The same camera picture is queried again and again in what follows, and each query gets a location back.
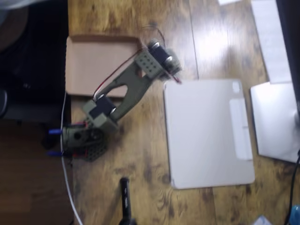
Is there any brown cardboard tray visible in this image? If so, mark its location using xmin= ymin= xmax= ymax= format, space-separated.
xmin=64 ymin=34 xmax=144 ymax=98

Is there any tablet in grey case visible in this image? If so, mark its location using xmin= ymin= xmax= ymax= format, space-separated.
xmin=163 ymin=79 xmax=256 ymax=190

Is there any white foam sheet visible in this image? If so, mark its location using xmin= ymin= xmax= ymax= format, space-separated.
xmin=250 ymin=0 xmax=293 ymax=85

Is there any black computer monitor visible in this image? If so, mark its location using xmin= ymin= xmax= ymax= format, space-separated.
xmin=275 ymin=0 xmax=300 ymax=113

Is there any white blue packet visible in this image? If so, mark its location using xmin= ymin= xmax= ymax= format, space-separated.
xmin=253 ymin=215 xmax=274 ymax=225

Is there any blue round object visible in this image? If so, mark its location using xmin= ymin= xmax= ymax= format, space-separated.
xmin=289 ymin=204 xmax=300 ymax=225

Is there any red black servo wire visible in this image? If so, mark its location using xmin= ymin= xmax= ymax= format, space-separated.
xmin=92 ymin=25 xmax=183 ymax=101

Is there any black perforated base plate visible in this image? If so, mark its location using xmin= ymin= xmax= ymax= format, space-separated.
xmin=67 ymin=119 xmax=108 ymax=163

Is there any black cylindrical camera mount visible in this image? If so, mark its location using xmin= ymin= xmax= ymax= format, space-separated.
xmin=118 ymin=177 xmax=138 ymax=225

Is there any white cable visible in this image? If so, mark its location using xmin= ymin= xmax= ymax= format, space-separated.
xmin=60 ymin=91 xmax=83 ymax=225

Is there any black power cable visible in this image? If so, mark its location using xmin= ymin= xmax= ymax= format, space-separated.
xmin=283 ymin=149 xmax=300 ymax=225

